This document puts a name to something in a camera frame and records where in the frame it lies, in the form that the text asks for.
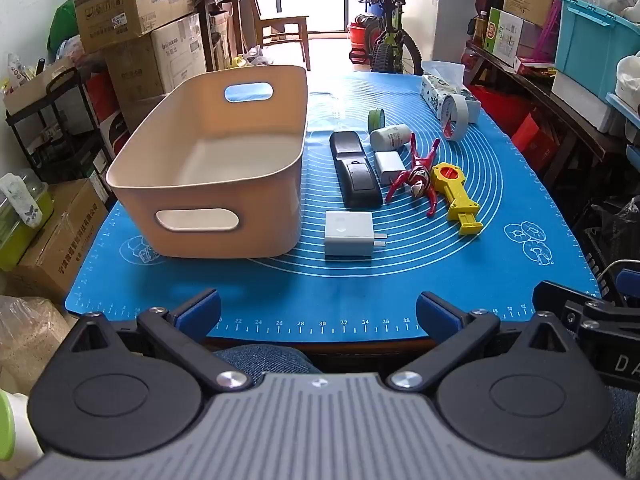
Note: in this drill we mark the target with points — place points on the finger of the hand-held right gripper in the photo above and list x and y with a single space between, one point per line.
630 287
560 305

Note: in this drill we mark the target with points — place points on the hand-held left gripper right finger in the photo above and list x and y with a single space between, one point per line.
439 312

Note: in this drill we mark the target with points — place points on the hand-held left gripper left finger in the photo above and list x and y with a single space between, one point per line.
206 306

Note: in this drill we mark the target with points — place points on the beige plastic storage basket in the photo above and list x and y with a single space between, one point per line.
225 230

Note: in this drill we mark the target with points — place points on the large white charger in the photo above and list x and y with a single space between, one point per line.
347 232

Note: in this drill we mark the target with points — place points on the yellow toy launcher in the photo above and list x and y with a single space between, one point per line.
452 185

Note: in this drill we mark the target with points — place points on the red hero action figure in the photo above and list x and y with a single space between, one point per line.
417 177

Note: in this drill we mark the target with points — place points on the small white charger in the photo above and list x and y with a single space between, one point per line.
390 167

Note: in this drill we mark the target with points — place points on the white tape roll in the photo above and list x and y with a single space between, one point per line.
464 115

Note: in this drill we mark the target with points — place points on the black plastic crate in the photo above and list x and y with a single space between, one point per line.
612 240

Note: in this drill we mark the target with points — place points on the person's leg in jeans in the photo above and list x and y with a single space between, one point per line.
265 357

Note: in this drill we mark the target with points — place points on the blue silicone baking mat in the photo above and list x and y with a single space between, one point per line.
350 285

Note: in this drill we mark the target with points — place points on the black remote control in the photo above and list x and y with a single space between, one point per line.
357 180

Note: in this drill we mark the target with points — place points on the taped brown cardboard box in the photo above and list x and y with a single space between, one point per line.
65 230

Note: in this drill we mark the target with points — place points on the red gift box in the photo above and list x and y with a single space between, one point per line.
532 140

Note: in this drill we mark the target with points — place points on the dark wooden side shelf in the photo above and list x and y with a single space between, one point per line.
565 120

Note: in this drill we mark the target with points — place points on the translucent grain sack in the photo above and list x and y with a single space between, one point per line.
27 340

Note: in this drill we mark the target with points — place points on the white pill bottle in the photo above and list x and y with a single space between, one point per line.
390 137

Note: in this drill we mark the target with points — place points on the white foam box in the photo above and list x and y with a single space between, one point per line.
580 102

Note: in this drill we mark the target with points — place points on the green plastic container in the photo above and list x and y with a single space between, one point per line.
20 230

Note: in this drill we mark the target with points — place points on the patterned tissue box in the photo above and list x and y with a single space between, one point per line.
432 91

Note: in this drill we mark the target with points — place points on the white bottle with green cap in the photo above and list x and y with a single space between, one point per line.
15 430

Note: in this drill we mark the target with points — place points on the black metal shelf rack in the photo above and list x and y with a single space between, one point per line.
60 125

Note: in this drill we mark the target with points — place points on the plain brown cardboard box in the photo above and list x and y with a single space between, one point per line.
132 80

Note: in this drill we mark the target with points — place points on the teal plastic storage bin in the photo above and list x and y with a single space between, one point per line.
590 45

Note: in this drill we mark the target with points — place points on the cardboard boxes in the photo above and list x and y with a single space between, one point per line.
177 52

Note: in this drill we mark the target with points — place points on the green and white carton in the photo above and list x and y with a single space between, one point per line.
502 32

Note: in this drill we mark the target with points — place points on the bicycle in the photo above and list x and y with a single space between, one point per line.
390 35

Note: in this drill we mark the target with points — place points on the red plastic bucket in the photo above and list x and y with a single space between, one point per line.
359 35

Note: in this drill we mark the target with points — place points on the wooden chair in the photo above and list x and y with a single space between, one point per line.
285 25

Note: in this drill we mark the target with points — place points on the white chest freezer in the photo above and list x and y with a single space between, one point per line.
450 15

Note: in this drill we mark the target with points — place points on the open brown cardboard box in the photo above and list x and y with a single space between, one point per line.
130 10

